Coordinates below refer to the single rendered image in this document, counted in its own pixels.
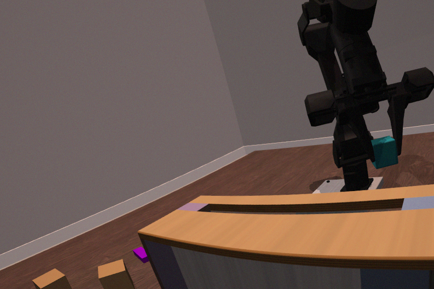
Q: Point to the tan square block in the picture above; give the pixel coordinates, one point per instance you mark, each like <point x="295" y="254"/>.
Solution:
<point x="115" y="275"/>

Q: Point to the teal cube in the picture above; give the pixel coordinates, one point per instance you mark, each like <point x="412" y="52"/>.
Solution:
<point x="385" y="152"/>

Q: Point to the small purple block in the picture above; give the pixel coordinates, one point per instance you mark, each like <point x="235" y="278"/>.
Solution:
<point x="140" y="253"/>

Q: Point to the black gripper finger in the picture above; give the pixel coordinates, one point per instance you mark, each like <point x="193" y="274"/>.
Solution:
<point x="353" y="118"/>
<point x="396" y="111"/>

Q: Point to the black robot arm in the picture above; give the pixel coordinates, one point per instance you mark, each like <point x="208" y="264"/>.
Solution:
<point x="342" y="23"/>

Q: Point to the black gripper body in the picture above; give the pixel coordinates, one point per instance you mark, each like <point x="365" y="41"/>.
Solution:
<point x="366" y="84"/>

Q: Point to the tan cube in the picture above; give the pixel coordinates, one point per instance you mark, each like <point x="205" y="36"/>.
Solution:
<point x="53" y="279"/>

